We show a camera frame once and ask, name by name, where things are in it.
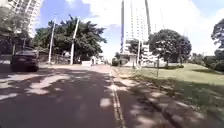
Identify low small building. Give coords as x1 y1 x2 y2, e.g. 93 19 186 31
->
119 53 138 68

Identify dark green bushes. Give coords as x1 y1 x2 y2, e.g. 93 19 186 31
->
111 57 120 67

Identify round dark green tree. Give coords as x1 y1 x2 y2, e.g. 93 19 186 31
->
148 28 193 68

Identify large dark green tree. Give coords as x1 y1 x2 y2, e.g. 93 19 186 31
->
32 14 108 64

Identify fence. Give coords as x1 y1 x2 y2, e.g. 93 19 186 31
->
37 49 72 65

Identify dark car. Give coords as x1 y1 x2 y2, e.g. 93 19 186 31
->
9 49 40 73

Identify small tree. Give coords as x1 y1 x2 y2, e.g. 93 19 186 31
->
127 38 145 57

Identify shady tree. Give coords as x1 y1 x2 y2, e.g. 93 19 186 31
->
0 5 32 56

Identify grass verge with dry leaves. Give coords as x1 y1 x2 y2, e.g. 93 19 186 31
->
113 62 224 128

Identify pale leaning pole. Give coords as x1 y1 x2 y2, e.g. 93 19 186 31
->
47 13 58 65
69 16 81 66

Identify pale high-rise building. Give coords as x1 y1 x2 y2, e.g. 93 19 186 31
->
6 0 45 38

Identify grey asphalt road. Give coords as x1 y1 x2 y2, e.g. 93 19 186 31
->
0 62 214 128

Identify trees beside grass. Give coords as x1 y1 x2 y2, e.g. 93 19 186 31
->
202 18 224 73

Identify tall white tower building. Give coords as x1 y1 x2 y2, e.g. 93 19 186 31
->
119 0 166 66

